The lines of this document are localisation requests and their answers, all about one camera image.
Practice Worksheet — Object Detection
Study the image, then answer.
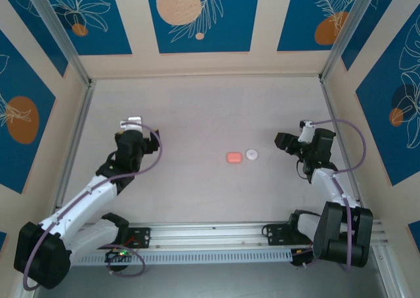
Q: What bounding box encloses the aluminium frame post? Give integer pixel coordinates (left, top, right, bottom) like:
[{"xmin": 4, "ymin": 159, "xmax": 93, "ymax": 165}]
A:
[
  {"xmin": 320, "ymin": 0, "xmax": 383, "ymax": 82},
  {"xmin": 24, "ymin": 0, "xmax": 96, "ymax": 89}
]

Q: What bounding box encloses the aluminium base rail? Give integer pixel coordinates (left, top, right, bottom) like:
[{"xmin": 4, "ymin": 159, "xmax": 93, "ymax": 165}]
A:
[{"xmin": 129, "ymin": 221, "xmax": 385, "ymax": 247}]

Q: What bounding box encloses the aluminium table side rail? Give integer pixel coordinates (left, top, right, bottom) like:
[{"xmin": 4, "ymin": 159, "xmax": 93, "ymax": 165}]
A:
[
  {"xmin": 320, "ymin": 76, "xmax": 394, "ymax": 298},
  {"xmin": 19, "ymin": 81, "xmax": 96, "ymax": 298}
]

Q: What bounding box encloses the slotted grey cable duct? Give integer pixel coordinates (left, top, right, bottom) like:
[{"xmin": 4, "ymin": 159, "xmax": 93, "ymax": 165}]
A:
[{"xmin": 70, "ymin": 250, "xmax": 293, "ymax": 265}]

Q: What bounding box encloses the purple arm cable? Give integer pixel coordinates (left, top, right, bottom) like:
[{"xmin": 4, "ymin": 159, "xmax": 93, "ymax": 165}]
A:
[
  {"xmin": 22, "ymin": 122, "xmax": 163, "ymax": 291},
  {"xmin": 293, "ymin": 119, "xmax": 367, "ymax": 272}
]

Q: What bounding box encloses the circuit board with green LED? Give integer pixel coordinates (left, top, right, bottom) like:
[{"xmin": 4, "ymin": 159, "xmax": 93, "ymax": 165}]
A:
[
  {"xmin": 291, "ymin": 247, "xmax": 316, "ymax": 268},
  {"xmin": 104, "ymin": 248, "xmax": 137, "ymax": 263}
]

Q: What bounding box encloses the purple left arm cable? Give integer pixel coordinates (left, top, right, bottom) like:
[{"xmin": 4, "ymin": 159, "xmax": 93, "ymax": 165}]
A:
[{"xmin": 22, "ymin": 122, "xmax": 163, "ymax": 291}]

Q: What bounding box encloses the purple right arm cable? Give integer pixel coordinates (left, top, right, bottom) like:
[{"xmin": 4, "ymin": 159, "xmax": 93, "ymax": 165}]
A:
[{"xmin": 293, "ymin": 119, "xmax": 367, "ymax": 272}]

